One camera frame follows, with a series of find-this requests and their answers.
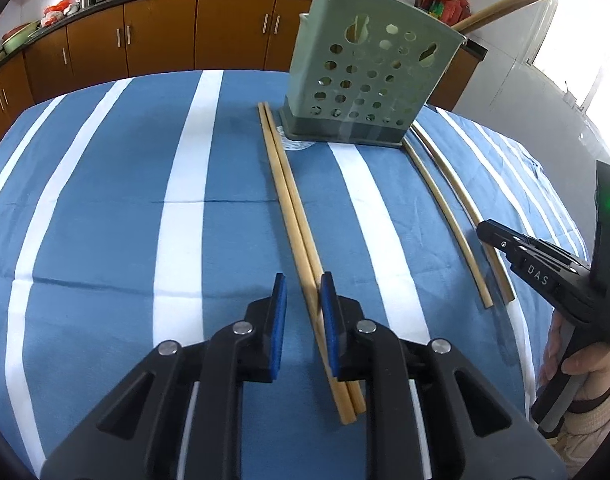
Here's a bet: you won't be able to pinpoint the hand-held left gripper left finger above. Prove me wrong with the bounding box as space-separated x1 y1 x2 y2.
40 273 288 480

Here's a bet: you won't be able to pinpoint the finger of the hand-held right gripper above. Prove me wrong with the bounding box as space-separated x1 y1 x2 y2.
476 219 594 312

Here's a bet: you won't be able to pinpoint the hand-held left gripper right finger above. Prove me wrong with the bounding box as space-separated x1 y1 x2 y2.
319 272 568 480

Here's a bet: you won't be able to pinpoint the green perforated utensil holder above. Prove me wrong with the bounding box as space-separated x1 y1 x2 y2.
277 0 468 149

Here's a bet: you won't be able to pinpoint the person's right forearm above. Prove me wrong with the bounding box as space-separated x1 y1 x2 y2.
554 355 610 463

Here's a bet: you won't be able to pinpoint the person's right hand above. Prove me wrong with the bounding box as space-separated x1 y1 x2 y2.
538 311 610 387

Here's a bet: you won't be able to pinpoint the blue white striped tablecloth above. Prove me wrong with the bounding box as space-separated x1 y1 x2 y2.
0 67 592 480

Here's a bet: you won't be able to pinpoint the red bag of condiments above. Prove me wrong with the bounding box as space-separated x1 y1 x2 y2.
416 0 472 27

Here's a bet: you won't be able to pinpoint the wooden base cabinets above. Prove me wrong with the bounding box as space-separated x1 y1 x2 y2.
0 0 486 147

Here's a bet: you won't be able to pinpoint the red and white plastic bag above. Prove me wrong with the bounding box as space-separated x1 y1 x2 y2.
40 0 81 29

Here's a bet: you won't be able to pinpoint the green basin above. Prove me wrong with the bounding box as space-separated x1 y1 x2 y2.
2 22 41 54

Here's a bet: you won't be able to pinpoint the window with white frame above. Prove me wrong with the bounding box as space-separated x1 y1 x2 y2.
531 0 610 128

